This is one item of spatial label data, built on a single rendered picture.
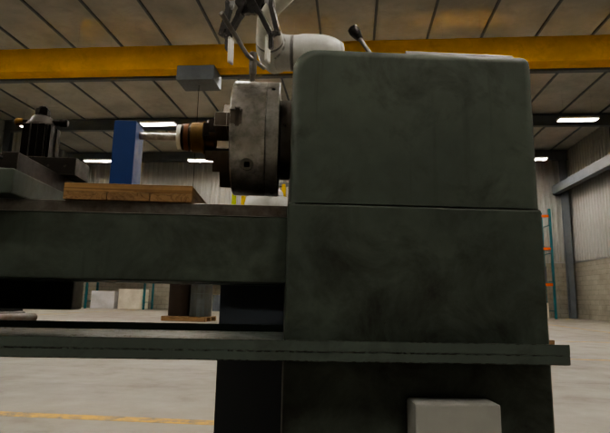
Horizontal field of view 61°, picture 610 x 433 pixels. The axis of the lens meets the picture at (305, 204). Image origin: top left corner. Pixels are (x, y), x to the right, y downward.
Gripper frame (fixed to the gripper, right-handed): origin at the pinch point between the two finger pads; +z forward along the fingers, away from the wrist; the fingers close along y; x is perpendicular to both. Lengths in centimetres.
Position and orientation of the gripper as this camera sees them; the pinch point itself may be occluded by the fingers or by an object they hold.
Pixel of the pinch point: (249, 54)
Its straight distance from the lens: 147.7
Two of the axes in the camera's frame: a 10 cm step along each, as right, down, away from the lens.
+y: 9.7, 0.3, -2.3
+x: 2.3, 0.0, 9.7
